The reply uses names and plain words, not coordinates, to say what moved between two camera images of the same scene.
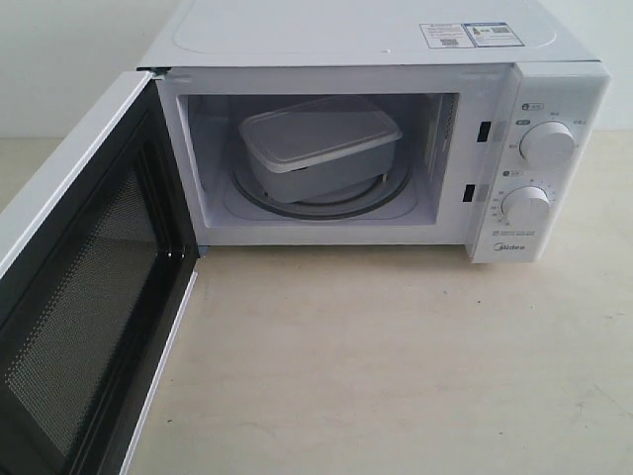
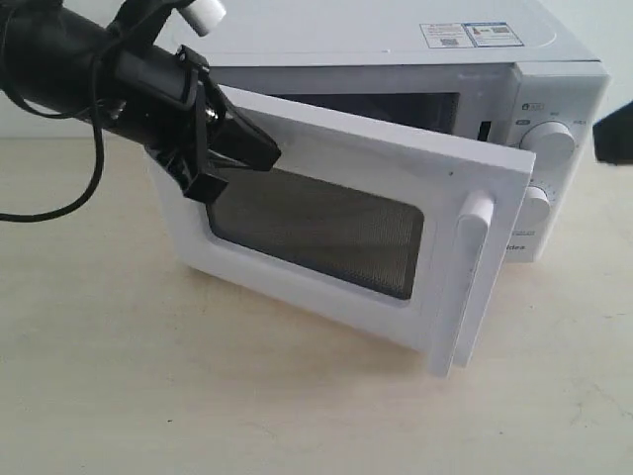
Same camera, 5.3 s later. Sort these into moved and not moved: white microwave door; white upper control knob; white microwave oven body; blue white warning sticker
Moved: white microwave door
Not moved: blue white warning sticker; white upper control knob; white microwave oven body
